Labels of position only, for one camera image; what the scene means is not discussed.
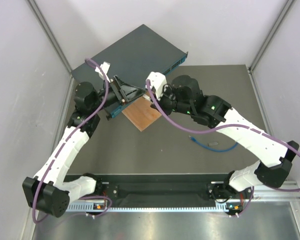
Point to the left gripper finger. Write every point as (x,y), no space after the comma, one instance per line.
(119,81)
(130,93)

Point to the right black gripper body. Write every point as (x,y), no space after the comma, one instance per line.
(168,103)

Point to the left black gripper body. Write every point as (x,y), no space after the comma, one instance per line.
(111,97)

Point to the silver transceiver plug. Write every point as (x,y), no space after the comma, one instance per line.
(148,98)

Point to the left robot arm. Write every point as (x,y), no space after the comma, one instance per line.
(48,191)

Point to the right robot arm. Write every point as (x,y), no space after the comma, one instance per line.
(184,96)

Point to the wooden board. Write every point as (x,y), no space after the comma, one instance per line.
(140,114)

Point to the grey table mat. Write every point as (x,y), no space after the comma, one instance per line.
(118,147)

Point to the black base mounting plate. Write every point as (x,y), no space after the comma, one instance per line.
(166,190)

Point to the blue-grey network switch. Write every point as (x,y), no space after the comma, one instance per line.
(132,58)

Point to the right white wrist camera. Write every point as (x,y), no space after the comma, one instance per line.
(157,82)

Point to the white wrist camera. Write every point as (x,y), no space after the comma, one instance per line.
(102,71)
(157,82)

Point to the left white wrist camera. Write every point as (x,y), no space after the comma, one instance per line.
(102,71)

